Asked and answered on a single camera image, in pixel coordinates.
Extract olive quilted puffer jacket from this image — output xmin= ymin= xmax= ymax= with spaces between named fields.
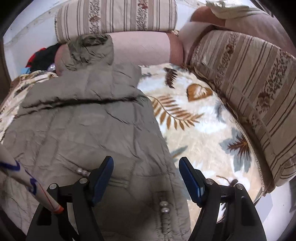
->
xmin=3 ymin=34 xmax=190 ymax=240

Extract black and red clothes pile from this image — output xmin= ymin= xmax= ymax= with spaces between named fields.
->
xmin=26 ymin=43 xmax=61 ymax=72

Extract leaf pattern fleece blanket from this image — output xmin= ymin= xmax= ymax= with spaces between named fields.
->
xmin=0 ymin=63 xmax=265 ymax=223

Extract striped floral side cushion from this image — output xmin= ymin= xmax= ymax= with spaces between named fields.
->
xmin=189 ymin=30 xmax=295 ymax=193

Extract pink folded blanket roll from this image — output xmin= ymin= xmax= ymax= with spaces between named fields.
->
xmin=54 ymin=31 xmax=184 ymax=76

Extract striped floral back cushion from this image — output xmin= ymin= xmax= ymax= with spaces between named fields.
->
xmin=55 ymin=0 xmax=177 ymax=43

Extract cream cloth on blanket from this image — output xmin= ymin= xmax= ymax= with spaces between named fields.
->
xmin=206 ymin=1 xmax=266 ymax=20

